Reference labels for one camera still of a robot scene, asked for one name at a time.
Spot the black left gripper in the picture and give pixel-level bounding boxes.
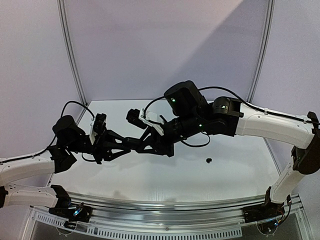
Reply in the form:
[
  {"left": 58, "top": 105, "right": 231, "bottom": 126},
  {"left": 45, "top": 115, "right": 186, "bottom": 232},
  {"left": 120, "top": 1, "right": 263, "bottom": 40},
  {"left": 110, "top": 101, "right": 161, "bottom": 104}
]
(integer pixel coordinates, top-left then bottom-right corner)
[{"left": 67, "top": 126, "right": 133, "bottom": 165}]

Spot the black oval charging case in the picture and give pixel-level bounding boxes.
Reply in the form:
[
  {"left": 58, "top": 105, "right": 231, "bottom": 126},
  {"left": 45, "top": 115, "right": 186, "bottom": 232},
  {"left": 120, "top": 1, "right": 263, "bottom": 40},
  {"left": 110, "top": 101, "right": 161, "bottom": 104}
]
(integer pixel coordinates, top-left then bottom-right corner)
[{"left": 121, "top": 137, "right": 145, "bottom": 151}]

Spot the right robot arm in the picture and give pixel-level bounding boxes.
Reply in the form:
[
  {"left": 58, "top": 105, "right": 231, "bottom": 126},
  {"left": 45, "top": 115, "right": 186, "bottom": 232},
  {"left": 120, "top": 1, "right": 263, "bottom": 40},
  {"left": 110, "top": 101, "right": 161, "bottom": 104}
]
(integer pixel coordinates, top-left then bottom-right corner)
[{"left": 137, "top": 80, "right": 320, "bottom": 218}]

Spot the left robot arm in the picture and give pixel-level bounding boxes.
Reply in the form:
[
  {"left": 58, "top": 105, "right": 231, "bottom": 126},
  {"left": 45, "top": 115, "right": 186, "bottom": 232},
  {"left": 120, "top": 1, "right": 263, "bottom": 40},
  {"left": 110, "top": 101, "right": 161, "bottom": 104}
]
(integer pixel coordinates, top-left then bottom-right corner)
[{"left": 0, "top": 114, "right": 131, "bottom": 217}]

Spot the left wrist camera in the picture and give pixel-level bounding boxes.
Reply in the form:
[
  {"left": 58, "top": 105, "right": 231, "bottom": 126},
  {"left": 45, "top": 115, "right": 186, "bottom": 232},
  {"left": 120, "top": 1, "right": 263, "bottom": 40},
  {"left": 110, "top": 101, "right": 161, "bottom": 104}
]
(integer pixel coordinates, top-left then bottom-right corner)
[{"left": 89, "top": 113, "right": 107, "bottom": 145}]

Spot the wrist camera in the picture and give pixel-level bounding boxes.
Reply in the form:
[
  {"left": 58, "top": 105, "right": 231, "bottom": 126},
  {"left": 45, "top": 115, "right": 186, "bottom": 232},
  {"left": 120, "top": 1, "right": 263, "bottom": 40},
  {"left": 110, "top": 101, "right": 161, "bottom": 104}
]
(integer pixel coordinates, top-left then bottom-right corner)
[
  {"left": 89, "top": 113, "right": 107, "bottom": 145},
  {"left": 126, "top": 108, "right": 165, "bottom": 136}
]

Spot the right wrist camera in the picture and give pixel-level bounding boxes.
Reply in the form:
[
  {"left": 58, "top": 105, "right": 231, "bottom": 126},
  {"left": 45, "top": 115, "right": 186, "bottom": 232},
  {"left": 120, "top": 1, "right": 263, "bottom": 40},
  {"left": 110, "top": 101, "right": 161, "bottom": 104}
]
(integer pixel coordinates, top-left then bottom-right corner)
[{"left": 126, "top": 108, "right": 165, "bottom": 136}]

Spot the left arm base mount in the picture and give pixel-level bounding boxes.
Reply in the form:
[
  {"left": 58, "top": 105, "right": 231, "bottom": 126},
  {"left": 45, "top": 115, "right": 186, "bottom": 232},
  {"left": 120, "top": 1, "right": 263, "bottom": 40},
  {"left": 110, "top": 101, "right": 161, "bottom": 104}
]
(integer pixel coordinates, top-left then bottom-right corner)
[{"left": 48, "top": 198, "right": 93, "bottom": 223}]

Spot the aluminium front rail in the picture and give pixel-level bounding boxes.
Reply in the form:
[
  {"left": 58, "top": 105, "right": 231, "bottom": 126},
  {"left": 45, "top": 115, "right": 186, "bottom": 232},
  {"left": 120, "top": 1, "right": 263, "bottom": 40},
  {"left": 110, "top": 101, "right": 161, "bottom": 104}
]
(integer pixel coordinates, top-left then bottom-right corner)
[{"left": 22, "top": 193, "right": 312, "bottom": 240}]

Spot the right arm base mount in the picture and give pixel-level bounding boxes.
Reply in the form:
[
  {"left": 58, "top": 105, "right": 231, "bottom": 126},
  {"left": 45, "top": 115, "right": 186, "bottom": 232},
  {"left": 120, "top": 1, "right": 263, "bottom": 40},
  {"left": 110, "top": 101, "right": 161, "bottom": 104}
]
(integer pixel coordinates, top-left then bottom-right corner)
[{"left": 242, "top": 199, "right": 285, "bottom": 224}]

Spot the aluminium frame post left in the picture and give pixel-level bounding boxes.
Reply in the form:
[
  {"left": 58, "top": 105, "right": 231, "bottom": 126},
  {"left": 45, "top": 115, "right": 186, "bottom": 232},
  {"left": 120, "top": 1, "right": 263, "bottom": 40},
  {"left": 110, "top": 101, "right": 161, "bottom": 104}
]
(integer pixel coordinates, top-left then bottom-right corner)
[{"left": 57, "top": 0, "right": 88, "bottom": 105}]

